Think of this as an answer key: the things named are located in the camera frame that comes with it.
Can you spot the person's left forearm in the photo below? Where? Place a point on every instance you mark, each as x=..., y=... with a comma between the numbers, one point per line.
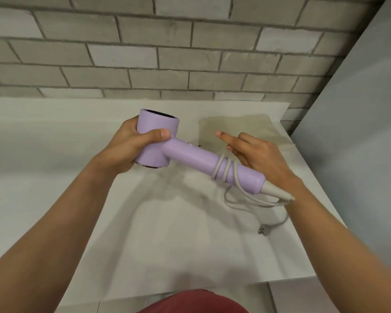
x=49, y=237

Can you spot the person's right hand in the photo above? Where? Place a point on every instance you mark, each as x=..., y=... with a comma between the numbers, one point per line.
x=264, y=159

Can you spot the person's left thumb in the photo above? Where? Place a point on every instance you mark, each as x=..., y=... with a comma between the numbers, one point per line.
x=156, y=135

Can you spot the person's right forearm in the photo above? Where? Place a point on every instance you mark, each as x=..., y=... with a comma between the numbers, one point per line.
x=342, y=250

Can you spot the person's right middle finger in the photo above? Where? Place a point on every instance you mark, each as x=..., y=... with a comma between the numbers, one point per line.
x=247, y=138

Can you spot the white table cover sheet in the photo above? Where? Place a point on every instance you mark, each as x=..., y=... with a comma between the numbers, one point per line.
x=156, y=231

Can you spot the person's right thumb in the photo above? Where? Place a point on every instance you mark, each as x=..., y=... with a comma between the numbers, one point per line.
x=236, y=152

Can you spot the person's left hand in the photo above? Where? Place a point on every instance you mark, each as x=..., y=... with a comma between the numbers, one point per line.
x=120, y=149

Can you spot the person's red garment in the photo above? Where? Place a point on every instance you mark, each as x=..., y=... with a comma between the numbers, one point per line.
x=198, y=303

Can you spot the purple hair dryer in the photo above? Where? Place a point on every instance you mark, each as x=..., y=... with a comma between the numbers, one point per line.
x=189, y=153

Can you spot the beige cloth bag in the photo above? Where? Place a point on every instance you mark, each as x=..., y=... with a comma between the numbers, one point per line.
x=264, y=127

